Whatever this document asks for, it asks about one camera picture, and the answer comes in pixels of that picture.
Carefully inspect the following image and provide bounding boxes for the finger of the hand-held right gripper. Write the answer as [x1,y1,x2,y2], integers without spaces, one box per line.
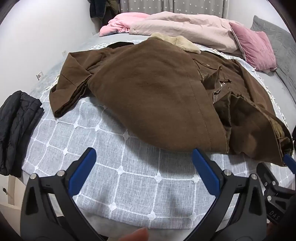
[257,162,278,193]
[283,154,296,174]

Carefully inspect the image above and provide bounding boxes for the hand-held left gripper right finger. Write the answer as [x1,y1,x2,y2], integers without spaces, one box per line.
[185,148,267,241]

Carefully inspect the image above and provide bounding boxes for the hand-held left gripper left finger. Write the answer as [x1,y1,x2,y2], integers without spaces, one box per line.
[20,147,104,241]

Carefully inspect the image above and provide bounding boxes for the brown coat with fur collar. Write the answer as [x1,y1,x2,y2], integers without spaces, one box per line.
[49,32,294,167]

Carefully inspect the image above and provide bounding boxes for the dark hanging clothes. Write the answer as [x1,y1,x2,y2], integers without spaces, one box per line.
[89,0,121,18]

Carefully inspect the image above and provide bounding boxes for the person's left hand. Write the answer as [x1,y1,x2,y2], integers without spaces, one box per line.
[119,227,150,241]

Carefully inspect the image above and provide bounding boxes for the grey white checked blanket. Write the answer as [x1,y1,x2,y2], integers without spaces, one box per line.
[22,35,289,230]

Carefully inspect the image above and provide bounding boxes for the black puffer jacket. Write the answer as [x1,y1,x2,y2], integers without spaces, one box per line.
[0,91,45,178]

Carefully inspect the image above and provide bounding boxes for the grey quilted pillow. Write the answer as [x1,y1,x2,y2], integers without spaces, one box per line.
[250,15,296,103]

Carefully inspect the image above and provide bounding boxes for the pink velvet pillow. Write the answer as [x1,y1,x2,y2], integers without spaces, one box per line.
[229,22,277,74]

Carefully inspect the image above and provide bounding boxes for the pale beige duvet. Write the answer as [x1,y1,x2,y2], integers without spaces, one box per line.
[129,11,246,59]

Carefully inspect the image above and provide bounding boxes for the pink duvet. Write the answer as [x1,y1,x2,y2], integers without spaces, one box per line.
[99,12,151,37]

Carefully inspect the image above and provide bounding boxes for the grey star print curtain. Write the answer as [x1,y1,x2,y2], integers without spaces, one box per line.
[119,0,230,19]

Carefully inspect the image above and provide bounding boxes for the beige wooden bed frame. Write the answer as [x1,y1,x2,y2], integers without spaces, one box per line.
[0,174,27,223]

